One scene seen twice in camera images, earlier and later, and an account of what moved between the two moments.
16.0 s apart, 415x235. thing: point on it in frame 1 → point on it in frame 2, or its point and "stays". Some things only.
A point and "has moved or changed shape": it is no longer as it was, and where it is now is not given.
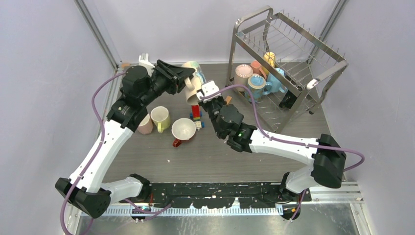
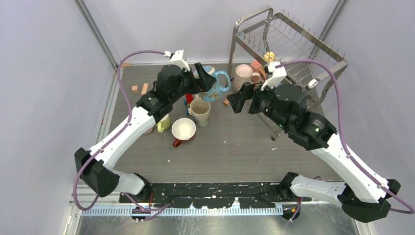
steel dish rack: [276, 68] stays
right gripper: [204, 105] → [248, 90]
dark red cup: [182, 129] stays
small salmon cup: [257, 68] stays
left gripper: [173, 74] → [207, 82]
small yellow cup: [269, 57] stays
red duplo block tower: [195, 111] → [189, 99]
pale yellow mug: [160, 116] stays
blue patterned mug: [258, 87] has moved or changed shape
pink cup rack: [242, 72] stays
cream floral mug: [192, 85] has moved or changed shape
